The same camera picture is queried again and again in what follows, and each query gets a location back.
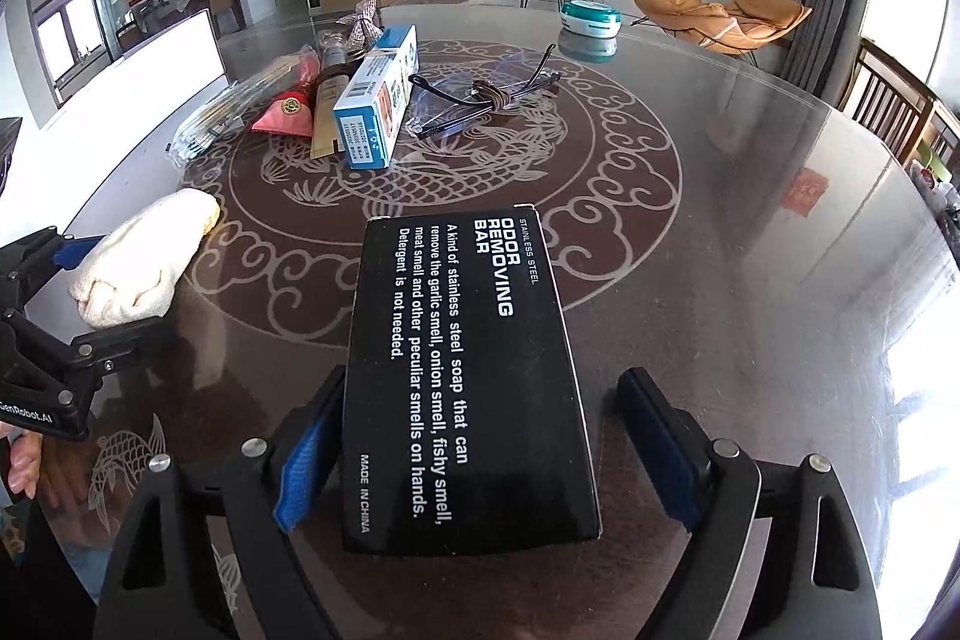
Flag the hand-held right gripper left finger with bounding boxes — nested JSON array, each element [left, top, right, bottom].
[[91, 366, 350, 640]]

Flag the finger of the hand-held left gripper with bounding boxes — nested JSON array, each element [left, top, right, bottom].
[[0, 226, 106, 311], [0, 310, 181, 387]]

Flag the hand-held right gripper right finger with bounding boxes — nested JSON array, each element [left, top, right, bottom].
[[616, 367, 882, 640]]

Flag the cream knitted cloth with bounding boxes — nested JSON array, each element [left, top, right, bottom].
[[69, 188, 222, 327]]

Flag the black printed box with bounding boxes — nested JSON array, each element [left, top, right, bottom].
[[341, 205, 603, 555]]

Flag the large white container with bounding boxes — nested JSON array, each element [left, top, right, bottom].
[[0, 8, 230, 236]]

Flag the clear bag of chopsticks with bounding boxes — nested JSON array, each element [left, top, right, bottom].
[[171, 47, 320, 165]]

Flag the red sachet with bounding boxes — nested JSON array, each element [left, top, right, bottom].
[[251, 89, 316, 139]]

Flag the teal round container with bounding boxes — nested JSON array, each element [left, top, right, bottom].
[[559, 0, 622, 37]]

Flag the person's left hand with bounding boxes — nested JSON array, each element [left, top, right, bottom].
[[0, 422, 50, 498]]

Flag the small bottle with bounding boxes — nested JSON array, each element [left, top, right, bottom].
[[315, 29, 357, 79]]

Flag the blue and white box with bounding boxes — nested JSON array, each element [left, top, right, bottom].
[[331, 25, 419, 170]]

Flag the clear safety glasses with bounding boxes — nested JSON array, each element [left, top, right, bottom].
[[407, 44, 563, 142]]

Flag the cluttered side shelf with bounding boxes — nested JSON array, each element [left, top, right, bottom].
[[900, 107, 960, 236]]

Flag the dark wooden chair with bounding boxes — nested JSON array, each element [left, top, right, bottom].
[[836, 38, 942, 157]]

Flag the orange lounge chair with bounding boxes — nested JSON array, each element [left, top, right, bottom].
[[631, 0, 813, 64]]

